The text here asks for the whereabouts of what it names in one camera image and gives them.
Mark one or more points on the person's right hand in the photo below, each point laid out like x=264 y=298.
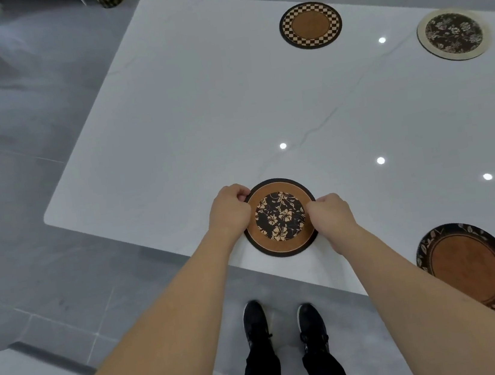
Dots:
x=331 y=219

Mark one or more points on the person's left hand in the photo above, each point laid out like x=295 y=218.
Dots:
x=228 y=212

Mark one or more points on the person's right fingers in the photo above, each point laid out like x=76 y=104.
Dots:
x=317 y=203

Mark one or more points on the person's left fingers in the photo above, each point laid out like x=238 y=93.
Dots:
x=239 y=191

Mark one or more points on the brown placemat with floral centre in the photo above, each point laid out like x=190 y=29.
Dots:
x=279 y=217

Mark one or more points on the person's right forearm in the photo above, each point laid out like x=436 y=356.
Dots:
x=445 y=309

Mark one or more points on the person's left forearm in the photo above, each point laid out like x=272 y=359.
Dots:
x=158 y=337

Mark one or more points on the person's right black shoe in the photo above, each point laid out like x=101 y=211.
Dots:
x=312 y=326

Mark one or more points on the person's black shoe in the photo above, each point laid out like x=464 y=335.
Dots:
x=312 y=326
x=255 y=325

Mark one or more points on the person's left black shoe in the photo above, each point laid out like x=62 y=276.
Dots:
x=255 y=325

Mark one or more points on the leaf rim brown placemat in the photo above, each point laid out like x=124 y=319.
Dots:
x=467 y=267

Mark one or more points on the checkered rim round placemat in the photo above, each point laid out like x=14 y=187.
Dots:
x=310 y=25

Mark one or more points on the cream rim floral placemat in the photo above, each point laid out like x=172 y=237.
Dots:
x=454 y=34

